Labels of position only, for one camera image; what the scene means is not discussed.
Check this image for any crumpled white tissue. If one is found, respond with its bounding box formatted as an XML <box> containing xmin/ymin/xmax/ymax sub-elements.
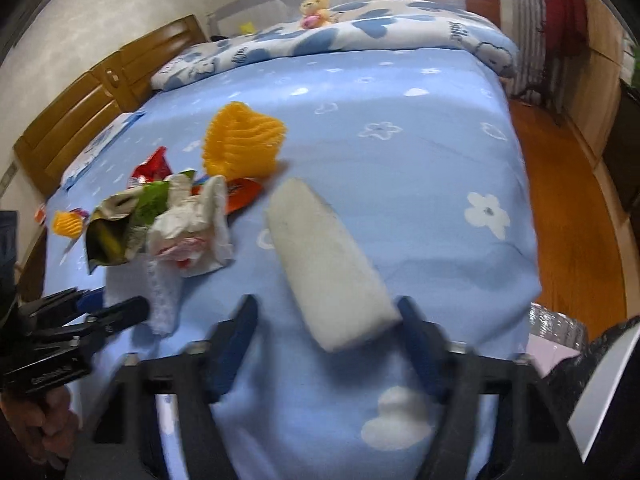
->
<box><xmin>147</xmin><ymin>175</ymin><xmax>236</xmax><ymax>278</ymax></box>

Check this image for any green and silver snack bag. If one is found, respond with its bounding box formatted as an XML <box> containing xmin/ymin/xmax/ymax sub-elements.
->
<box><xmin>85</xmin><ymin>170</ymin><xmax>196</xmax><ymax>276</ymax></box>

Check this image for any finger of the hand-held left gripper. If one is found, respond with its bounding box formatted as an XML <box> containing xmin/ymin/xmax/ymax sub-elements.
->
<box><xmin>75</xmin><ymin>296</ymin><xmax>151</xmax><ymax>356</ymax></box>
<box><xmin>20</xmin><ymin>287</ymin><xmax>107</xmax><ymax>323</ymax></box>

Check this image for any white foam net sleeve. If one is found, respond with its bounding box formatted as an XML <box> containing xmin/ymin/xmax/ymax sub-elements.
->
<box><xmin>145</xmin><ymin>255</ymin><xmax>183</xmax><ymax>336</ymax></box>

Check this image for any wooden headboard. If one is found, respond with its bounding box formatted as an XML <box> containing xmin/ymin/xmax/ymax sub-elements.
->
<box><xmin>12</xmin><ymin>14</ymin><xmax>211</xmax><ymax>198</ymax></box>

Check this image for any fruit in yellow foam net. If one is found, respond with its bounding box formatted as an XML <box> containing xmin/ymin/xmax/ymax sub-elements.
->
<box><xmin>52</xmin><ymin>210</ymin><xmax>86</xmax><ymax>238</ymax></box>

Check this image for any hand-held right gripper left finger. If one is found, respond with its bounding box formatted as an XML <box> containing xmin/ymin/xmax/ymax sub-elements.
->
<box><xmin>67</xmin><ymin>294</ymin><xmax>259</xmax><ymax>480</ymax></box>

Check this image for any blue flower bed sheet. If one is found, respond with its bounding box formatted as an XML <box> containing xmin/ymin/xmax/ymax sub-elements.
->
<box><xmin>45</xmin><ymin>47</ymin><xmax>543</xmax><ymax>480</ymax></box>

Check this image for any grey curtain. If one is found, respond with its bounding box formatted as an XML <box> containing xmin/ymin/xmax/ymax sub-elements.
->
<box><xmin>505</xmin><ymin>0</ymin><xmax>548</xmax><ymax>106</ymax></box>

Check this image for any white quilt with blue hearts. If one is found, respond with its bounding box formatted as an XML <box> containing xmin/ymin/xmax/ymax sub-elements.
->
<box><xmin>150</xmin><ymin>0</ymin><xmax>521</xmax><ymax>92</ymax></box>

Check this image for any large yellow foam net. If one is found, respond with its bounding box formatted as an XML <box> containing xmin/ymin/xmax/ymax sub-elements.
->
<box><xmin>201</xmin><ymin>101</ymin><xmax>289</xmax><ymax>181</ymax></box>

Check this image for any red jacket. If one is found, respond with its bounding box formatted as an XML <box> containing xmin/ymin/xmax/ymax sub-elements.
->
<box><xmin>542</xmin><ymin>0</ymin><xmax>576</xmax><ymax>51</ymax></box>

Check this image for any red snack wrapper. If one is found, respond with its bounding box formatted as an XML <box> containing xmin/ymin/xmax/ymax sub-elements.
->
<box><xmin>129</xmin><ymin>146</ymin><xmax>176</xmax><ymax>188</ymax></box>

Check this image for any white foam block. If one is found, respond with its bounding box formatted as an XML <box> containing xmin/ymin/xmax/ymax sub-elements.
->
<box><xmin>265</xmin><ymin>177</ymin><xmax>402</xmax><ymax>353</ymax></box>

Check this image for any small teddy bear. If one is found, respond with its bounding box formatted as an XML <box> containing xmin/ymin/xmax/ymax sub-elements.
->
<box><xmin>298</xmin><ymin>0</ymin><xmax>333</xmax><ymax>30</ymax></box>

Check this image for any white bin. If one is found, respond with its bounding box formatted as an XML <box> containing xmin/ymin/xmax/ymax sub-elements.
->
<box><xmin>567</xmin><ymin>325</ymin><xmax>640</xmax><ymax>463</ymax></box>

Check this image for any orange snack wrapper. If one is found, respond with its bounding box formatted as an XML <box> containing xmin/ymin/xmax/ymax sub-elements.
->
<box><xmin>192</xmin><ymin>175</ymin><xmax>264</xmax><ymax>216</ymax></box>

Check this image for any wooden wardrobe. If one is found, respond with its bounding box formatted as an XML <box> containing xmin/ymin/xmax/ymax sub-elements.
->
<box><xmin>550</xmin><ymin>0</ymin><xmax>640</xmax><ymax>171</ymax></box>

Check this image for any person's left hand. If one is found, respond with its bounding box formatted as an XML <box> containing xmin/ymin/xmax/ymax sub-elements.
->
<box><xmin>0</xmin><ymin>385</ymin><xmax>83</xmax><ymax>471</ymax></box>

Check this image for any silver foil bag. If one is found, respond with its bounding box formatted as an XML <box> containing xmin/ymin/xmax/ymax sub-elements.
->
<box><xmin>529</xmin><ymin>302</ymin><xmax>591</xmax><ymax>351</ymax></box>

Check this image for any blue and white pillow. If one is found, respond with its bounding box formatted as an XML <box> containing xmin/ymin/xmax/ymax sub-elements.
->
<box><xmin>60</xmin><ymin>111</ymin><xmax>146</xmax><ymax>191</ymax></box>

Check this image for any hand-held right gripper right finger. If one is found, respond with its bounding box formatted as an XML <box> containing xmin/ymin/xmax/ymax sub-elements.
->
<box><xmin>396</xmin><ymin>296</ymin><xmax>591</xmax><ymax>480</ymax></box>

